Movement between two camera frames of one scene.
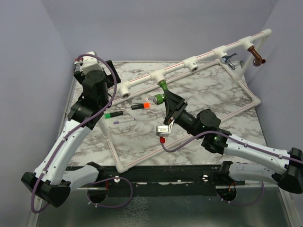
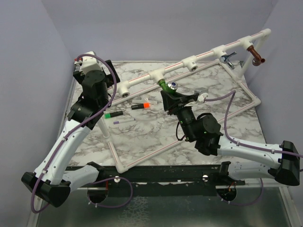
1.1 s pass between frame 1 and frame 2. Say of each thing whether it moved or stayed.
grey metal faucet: stayed
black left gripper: stayed
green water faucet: moved
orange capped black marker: stayed
